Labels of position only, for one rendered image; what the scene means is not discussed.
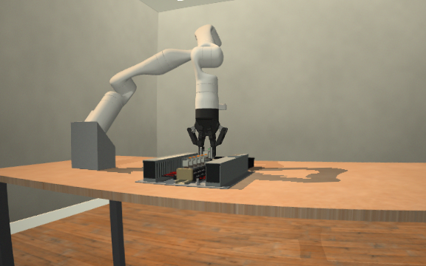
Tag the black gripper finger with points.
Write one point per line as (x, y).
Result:
(213, 142)
(198, 142)

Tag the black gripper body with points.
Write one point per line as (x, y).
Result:
(207, 117)

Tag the black tray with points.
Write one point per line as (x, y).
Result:
(250, 161)

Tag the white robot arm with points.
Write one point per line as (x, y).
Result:
(207, 54)

